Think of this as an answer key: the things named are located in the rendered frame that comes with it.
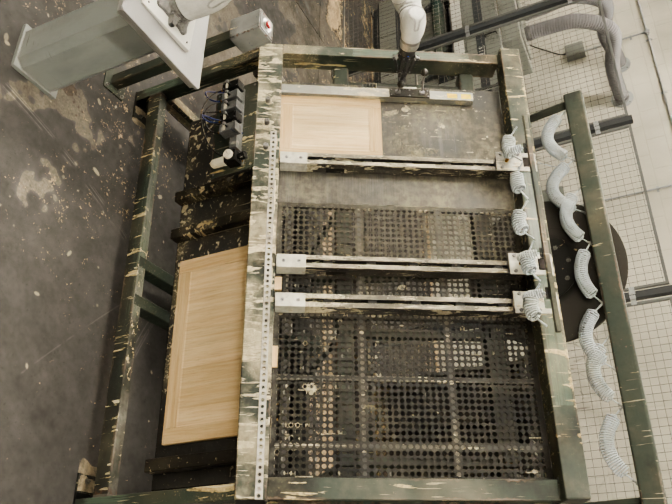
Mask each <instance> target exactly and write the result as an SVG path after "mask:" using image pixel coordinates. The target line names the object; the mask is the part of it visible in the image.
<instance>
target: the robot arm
mask: <svg viewBox="0 0 672 504"><path fill-rule="evenodd" d="M230 1H231V0H157V5H158V6H159V7H160V8H161V9H162V10H163V11H164V12H165V14H166V15H167V16H168V17H169V18H168V25H169V26H170V27H171V28H172V27H175V26H176V27H177V28H178V30H179V32H180V33H181V35H186V34H187V27H188V25H189V22H191V21H193V20H195V19H199V18H202V17H205V16H208V15H210V14H213V13H215V12H217V11H219V10H221V9H223V8H224V7H225V6H226V5H227V4H228V3H229V2H230ZM392 2H393V4H394V6H395V9H396V11H397V12H398V14H399V17H400V30H401V37H400V50H399V52H398V53H397V55H395V54H393V55H392V57H393V61H394V63H395V71H396V72H398V77H399V80H403V78H404V77H406V75H407V73H408V72H409V73H411V71H412V70H413V68H414V66H415V65H416V63H417V62H418V61H419V60H420V58H419V55H417V56H416V50H417V49H418V47H419V43H420V40H421V38H422V36H423V34H424V31H425V26H426V13H425V11H424V9H423V8H422V6H421V0H392ZM398 58H399V59H400V60H401V62H400V66H399V68H398V64H397V59H398ZM411 60H413V61H412V63H411V64H410V61H411ZM404 62H406V64H405V68H404V69H403V65H404ZM409 64H410V66H409ZM408 67H409V68H408Z"/></svg>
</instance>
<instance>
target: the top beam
mask: <svg viewBox="0 0 672 504"><path fill-rule="evenodd" d="M498 61H499V63H498V67H497V70H496V72H497V79H498V86H499V93H500V101H501V108H502V115H503V122H504V129H505V135H511V133H512V132H513V130H514V129H515V127H516V126H517V127H518V128H517V129H516V130H515V132H514V133H513V135H512V136H513V137H515V140H516V143H515V145H521V147H523V143H526V140H525V134H524V128H523V121H522V116H523V115H527V117H528V123H529V129H530V135H531V142H532V148H533V153H534V154H535V159H536V153H535V147H534V141H533V135H532V128H531V122H530V116H529V110H528V104H527V97H526V91H525V85H524V79H523V73H522V67H521V60H520V54H519V50H518V49H507V48H501V49H500V50H499V53H498ZM536 165H537V159H536ZM519 172H521V173H523V176H524V183H525V185H526V189H525V190H524V191H523V193H524V194H525V195H526V196H527V197H528V199H527V198H525V197H524V196H523V195H522V194H521V193H520V194H515V193H514V192H513V193H514V200H515V207H516V209H521V208H522V207H523V205H524V204H525V203H526V201H527V200H529V201H528V203H527V204H526V206H525V207H524V209H523V211H524V212H526V215H527V217H526V222H527V224H528V226H529V229H528V230H527V232H526V233H528V234H529V235H531V236H532V237H534V239H532V238H531V237H529V236H527V235H526V234H524V235H522V236H520V235H519V236H520V243H521V250H522V251H526V250H529V248H530V246H531V244H532V242H533V240H535V242H534V244H533V246H532V248H531V250H532V251H533V249H534V251H535V249H536V250H537V252H539V248H542V243H541V237H540V230H539V224H538V218H537V211H536V205H535V198H534V192H533V185H532V179H531V173H530V172H524V171H519ZM536 173H537V179H538V185H539V192H540V198H541V204H542V210H543V217H544V223H545V229H546V235H547V242H548V248H549V254H551V259H552V265H553V271H554V275H553V279H554V285H555V291H556V292H557V296H558V302H559V308H560V314H559V316H560V323H561V329H562V331H561V332H560V333H555V327H554V320H553V314H541V315H540V318H539V319H540V320H541V321H542V322H544V323H545V324H546V325H548V326H547V327H546V326H544V325H543V324H542V323H540V322H539V321H538V320H536V321H534V322H532V328H533V335H534V342H535V349H536V357H537V364H538V371H539V378H540V385H541V392H542V399H543V406H544V413H545V421H546V428H547V435H548V442H549V449H550V456H551V463H552V470H553V477H554V479H557V480H558V481H559V486H560V493H561V500H560V501H557V502H558V503H559V504H582V503H585V502H587V501H590V499H591V493H590V487H589V480H588V474H587V468H586V462H585V456H584V449H583V443H582V437H581V431H580V425H579V419H578V412H577V406H576V400H575V394H574V388H573V382H572V375H571V369H570V363H569V357H568V351H567V344H566V338H565V332H564V326H563V320H562V314H561V307H560V301H559V295H558V289H557V283H556V277H555V270H554V264H553V258H552V252H551V246H550V240H549V233H548V227H547V221H546V215H545V209H544V202H543V196H542V190H541V184H540V178H539V172H538V165H537V172H536ZM536 276H537V277H538V278H539V279H540V280H541V281H540V282H539V281H538V280H537V279H536V278H535V277H534V276H533V275H525V278H526V285H527V291H528V290H534V289H536V287H537V286H538V284H539V283H541V285H540V287H539V288H538V291H539V289H540V291H541V289H542V290H543V292H545V287H548V282H547V275H536Z"/></svg>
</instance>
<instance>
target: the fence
mask: <svg viewBox="0 0 672 504"><path fill-rule="evenodd" d="M447 93H450V94H457V98H447ZM461 94H471V99H461ZM281 95H295V96H317V97H339V98H361V99H380V102H400V103H422V104H444V105H465V106H472V103H473V93H463V92H442V91H430V98H429V99H428V98H406V97H390V94H389V89H378V88H356V87H335V86H314V85H292V84H282V92H281Z"/></svg>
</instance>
